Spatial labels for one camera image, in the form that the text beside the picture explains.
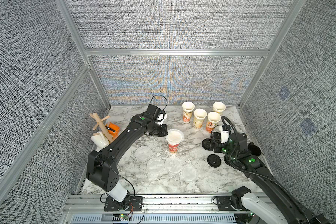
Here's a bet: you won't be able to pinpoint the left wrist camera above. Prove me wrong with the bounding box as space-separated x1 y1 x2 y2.
144 104 167 123

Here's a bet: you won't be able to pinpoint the white mug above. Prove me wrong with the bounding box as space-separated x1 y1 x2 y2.
91 131 110 151

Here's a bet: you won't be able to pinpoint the red flower paper cup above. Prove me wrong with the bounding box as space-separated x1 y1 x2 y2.
205 112 221 133

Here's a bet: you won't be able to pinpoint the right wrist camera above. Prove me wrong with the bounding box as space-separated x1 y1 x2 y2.
219 125 231 144

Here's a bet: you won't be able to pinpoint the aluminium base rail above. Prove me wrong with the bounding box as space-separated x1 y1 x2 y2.
60 193 273 224

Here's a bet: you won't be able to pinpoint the back right paper cup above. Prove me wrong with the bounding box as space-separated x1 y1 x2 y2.
213 102 226 115

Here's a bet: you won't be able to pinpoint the black mug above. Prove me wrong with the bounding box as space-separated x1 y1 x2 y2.
248 142 262 157

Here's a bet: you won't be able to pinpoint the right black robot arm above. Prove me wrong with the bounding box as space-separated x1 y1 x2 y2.
202 132 329 224

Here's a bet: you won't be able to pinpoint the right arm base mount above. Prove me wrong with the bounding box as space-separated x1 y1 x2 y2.
212 196 234 211

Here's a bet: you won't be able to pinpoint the back left paper cup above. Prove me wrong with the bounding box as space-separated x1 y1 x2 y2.
182 101 195 124

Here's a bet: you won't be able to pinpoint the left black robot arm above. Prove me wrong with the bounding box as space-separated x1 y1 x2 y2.
86 113 168 205

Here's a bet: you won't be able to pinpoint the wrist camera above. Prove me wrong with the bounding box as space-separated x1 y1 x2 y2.
144 104 167 123
219 125 231 144

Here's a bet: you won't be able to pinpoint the wooden mug tree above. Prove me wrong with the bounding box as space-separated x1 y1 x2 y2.
90 113 113 143

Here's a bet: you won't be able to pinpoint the black cup lid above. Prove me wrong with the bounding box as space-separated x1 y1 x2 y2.
201 139 213 151
207 154 221 168

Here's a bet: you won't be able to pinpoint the yellow patterned paper cup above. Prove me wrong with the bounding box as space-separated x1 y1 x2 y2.
193 109 207 129

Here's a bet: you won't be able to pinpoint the red patterned paper cup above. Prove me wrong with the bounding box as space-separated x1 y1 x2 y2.
166 129 184 154

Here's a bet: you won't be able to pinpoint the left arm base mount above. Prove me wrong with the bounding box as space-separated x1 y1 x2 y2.
104 196 143 212

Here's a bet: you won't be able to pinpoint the orange mug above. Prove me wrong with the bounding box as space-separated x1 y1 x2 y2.
105 122 120 138

